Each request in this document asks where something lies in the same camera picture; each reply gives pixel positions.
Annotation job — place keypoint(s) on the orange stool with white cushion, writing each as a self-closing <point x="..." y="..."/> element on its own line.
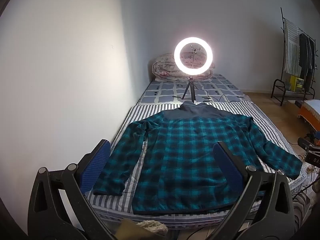
<point x="310" y="110"/>

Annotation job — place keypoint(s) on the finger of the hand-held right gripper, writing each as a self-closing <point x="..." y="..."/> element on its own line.
<point x="303" y="143"/>

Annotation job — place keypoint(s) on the black metal clothes rack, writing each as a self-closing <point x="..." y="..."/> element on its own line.
<point x="275" y="82"/>

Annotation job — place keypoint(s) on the phone holder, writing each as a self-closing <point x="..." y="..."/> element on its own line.
<point x="194" y="48"/>

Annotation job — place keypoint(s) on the dark hanging clothes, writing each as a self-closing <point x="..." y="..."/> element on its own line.
<point x="305" y="55"/>

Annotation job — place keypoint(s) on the folded floral quilt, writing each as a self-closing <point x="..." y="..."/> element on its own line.
<point x="162" y="67"/>

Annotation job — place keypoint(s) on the black tripod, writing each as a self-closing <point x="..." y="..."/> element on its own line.
<point x="190" y="85"/>

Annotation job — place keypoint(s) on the olive cloth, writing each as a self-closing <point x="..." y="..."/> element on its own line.
<point x="130" y="232"/>

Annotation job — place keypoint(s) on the teal plaid fleece jacket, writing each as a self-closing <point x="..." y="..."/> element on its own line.
<point x="180" y="155"/>

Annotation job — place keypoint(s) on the blue white striped quilt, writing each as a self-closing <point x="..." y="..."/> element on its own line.
<point x="112" y="203"/>

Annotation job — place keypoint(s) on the blue checked bed sheet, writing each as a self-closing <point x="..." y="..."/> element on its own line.
<point x="162" y="90"/>

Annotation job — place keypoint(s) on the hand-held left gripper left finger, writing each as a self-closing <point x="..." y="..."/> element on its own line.
<point x="96" y="165"/>

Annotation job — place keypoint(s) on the grey striped cloth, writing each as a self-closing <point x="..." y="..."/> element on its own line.
<point x="301" y="217"/>

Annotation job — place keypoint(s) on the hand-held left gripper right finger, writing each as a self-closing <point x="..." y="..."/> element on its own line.
<point x="227" y="165"/>

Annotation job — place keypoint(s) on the yellow box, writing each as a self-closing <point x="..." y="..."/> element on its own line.
<point x="296" y="83"/>

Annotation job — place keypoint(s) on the ribbed knit cloth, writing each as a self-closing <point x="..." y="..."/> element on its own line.
<point x="152" y="226"/>

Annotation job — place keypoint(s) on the striped hanging towel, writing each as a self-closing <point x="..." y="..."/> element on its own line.
<point x="291" y="50"/>

